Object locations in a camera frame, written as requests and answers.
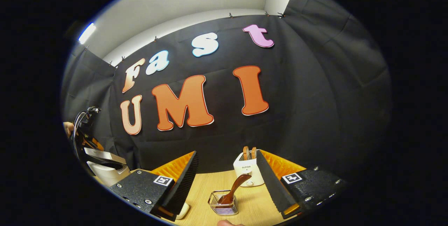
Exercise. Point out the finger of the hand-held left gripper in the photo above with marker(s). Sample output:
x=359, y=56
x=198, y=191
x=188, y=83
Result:
x=95, y=144

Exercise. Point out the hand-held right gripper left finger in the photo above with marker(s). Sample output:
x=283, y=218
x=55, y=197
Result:
x=183, y=187

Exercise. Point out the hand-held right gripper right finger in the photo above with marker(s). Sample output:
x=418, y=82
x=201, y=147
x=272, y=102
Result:
x=271, y=187

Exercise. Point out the white rice heap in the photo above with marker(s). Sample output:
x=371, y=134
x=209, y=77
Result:
x=182, y=212

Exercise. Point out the white rice cooker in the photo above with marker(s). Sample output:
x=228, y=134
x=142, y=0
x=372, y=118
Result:
x=105, y=177

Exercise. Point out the brown wooden spoon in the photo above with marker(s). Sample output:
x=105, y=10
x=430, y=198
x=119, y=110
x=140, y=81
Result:
x=236, y=185

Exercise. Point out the white toaster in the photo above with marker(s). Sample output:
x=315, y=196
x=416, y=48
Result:
x=245, y=170

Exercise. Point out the brown bread slice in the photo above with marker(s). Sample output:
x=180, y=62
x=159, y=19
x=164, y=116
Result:
x=246, y=152
x=253, y=152

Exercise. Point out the black backdrop cloth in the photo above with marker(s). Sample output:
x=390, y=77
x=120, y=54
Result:
x=315, y=96

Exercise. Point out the ceiling light panel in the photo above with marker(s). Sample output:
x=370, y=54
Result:
x=86, y=33

